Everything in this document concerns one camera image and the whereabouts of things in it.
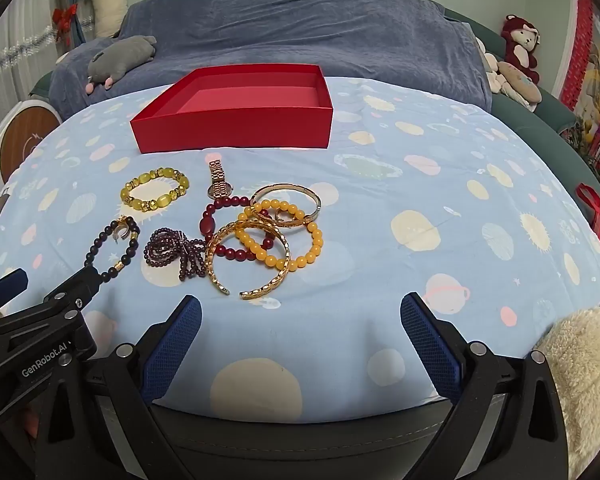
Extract thin gold hinged bangle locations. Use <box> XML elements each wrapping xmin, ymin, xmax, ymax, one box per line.
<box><xmin>250</xmin><ymin>183</ymin><xmax>322</xmax><ymax>228</ymax></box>

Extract round wooden white-rimmed disc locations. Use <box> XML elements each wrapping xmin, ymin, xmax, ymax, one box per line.
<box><xmin>0</xmin><ymin>97</ymin><xmax>63</xmax><ymax>196</ymax></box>

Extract light blue planet-print cloth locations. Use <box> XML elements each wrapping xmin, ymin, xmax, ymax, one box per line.
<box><xmin>0</xmin><ymin>76</ymin><xmax>600</xmax><ymax>423</ymax></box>

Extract red monkey plush toy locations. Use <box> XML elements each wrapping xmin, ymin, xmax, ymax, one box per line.
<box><xmin>500</xmin><ymin>14</ymin><xmax>541</xmax><ymax>83</ymax></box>

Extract yellow cat-eye bead bracelet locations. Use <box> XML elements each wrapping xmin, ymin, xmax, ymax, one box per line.
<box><xmin>119</xmin><ymin>169</ymin><xmax>190</xmax><ymax>211</ymax></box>

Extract red wall decoration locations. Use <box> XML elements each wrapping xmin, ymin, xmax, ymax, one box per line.
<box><xmin>560</xmin><ymin>0</ymin><xmax>600</xmax><ymax>126</ymax></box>

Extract dark red bead bracelet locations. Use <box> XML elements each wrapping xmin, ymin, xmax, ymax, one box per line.
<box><xmin>198</xmin><ymin>196</ymin><xmax>276</xmax><ymax>262</ymax></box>

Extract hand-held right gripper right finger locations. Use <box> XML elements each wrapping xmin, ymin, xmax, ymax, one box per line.
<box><xmin>399</xmin><ymin>291</ymin><xmax>571</xmax><ymax>480</ymax></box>

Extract garnet multi-strand bead bracelet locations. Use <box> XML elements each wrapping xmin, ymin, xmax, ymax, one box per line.
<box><xmin>144</xmin><ymin>227</ymin><xmax>208</xmax><ymax>281</ymax></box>

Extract gold cuff bracelet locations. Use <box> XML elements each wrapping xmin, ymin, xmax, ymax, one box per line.
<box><xmin>205</xmin><ymin>219</ymin><xmax>292</xmax><ymax>301</ymax></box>

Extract silver tinsel garland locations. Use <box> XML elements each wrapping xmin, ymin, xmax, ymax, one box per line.
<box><xmin>0</xmin><ymin>15</ymin><xmax>96</xmax><ymax>86</ymax></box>

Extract beige cookie plush toy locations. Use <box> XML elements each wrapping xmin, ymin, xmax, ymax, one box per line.
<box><xmin>495</xmin><ymin>60</ymin><xmax>542</xmax><ymax>107</ymax></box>

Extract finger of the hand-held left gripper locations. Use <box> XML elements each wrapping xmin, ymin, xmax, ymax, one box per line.
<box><xmin>0</xmin><ymin>268</ymin><xmax>29</xmax><ymax>322</ymax></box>
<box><xmin>41</xmin><ymin>266</ymin><xmax>103</xmax><ymax>322</ymax></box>

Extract grey plush toy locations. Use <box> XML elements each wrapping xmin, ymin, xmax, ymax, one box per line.
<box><xmin>86</xmin><ymin>35</ymin><xmax>158</xmax><ymax>95</ymax></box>

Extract grey-blue blanket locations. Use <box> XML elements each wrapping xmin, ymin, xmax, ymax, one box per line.
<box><xmin>47</xmin><ymin>0</ymin><xmax>493</xmax><ymax>121</ymax></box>

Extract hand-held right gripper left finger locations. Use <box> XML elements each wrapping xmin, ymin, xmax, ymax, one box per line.
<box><xmin>32</xmin><ymin>294</ymin><xmax>203</xmax><ymax>480</ymax></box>

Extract white plush toy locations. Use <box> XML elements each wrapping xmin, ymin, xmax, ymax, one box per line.
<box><xmin>475</xmin><ymin>37</ymin><xmax>506</xmax><ymax>93</ymax></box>

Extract dark bead bracelet gold accents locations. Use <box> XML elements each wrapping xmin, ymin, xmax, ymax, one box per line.
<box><xmin>83</xmin><ymin>215</ymin><xmax>142</xmax><ymax>281</ymax></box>

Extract orange bead bracelet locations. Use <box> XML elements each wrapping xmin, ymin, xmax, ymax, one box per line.
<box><xmin>235</xmin><ymin>199</ymin><xmax>324</xmax><ymax>273</ymax></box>

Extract cream plush toy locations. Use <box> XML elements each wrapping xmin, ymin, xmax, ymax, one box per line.
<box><xmin>82</xmin><ymin>0</ymin><xmax>130</xmax><ymax>39</ymax></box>

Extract cream fluffy cloth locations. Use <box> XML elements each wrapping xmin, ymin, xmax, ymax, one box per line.
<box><xmin>532</xmin><ymin>306</ymin><xmax>600</xmax><ymax>480</ymax></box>

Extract red ribbon bow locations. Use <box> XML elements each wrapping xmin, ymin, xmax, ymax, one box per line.
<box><xmin>52</xmin><ymin>2</ymin><xmax>79</xmax><ymax>41</ymax></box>

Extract gold wristwatch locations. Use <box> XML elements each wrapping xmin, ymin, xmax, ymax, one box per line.
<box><xmin>206</xmin><ymin>160</ymin><xmax>237</xmax><ymax>201</ymax></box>

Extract red cardboard box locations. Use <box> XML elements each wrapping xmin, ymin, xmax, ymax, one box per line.
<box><xmin>130</xmin><ymin>63</ymin><xmax>334</xmax><ymax>155</ymax></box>

